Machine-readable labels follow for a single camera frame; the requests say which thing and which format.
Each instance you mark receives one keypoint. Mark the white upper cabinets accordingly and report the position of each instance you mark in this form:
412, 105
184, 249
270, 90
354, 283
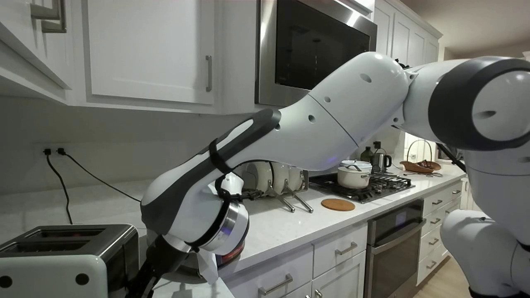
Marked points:
142, 50

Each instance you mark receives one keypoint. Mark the gas range with oven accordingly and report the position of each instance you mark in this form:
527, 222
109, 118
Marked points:
394, 249

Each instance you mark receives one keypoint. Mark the wall power outlet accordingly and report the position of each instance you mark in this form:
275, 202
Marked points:
53, 149

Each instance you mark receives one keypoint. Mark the stainless steel microwave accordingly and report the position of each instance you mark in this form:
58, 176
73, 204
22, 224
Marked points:
320, 50

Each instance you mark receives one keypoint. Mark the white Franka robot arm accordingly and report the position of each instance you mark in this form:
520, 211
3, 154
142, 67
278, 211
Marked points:
341, 110

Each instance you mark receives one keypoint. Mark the cream saucepan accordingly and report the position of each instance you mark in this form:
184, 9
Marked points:
290, 177

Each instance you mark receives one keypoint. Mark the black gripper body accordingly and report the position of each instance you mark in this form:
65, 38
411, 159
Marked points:
157, 262

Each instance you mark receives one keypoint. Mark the white lower cabinets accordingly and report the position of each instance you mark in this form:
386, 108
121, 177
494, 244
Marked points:
336, 275

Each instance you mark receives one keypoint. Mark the black coffee press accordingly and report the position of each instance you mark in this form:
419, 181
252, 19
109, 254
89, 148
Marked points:
379, 159

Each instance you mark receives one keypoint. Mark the cream frying pan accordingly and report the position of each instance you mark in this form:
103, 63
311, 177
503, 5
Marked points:
258, 179

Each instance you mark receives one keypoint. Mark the round cork trivet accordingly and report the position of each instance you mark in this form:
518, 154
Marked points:
338, 204

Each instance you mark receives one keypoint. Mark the metal pan rack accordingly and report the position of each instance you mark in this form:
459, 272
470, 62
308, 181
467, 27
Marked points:
305, 179

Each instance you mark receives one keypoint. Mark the white cabinets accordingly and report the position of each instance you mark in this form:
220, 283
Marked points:
142, 50
336, 275

